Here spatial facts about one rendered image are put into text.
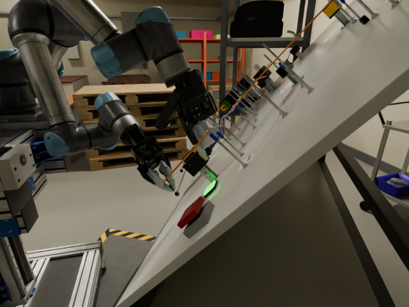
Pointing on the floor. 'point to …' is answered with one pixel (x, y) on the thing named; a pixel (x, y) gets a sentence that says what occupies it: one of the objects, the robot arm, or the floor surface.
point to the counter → (73, 83)
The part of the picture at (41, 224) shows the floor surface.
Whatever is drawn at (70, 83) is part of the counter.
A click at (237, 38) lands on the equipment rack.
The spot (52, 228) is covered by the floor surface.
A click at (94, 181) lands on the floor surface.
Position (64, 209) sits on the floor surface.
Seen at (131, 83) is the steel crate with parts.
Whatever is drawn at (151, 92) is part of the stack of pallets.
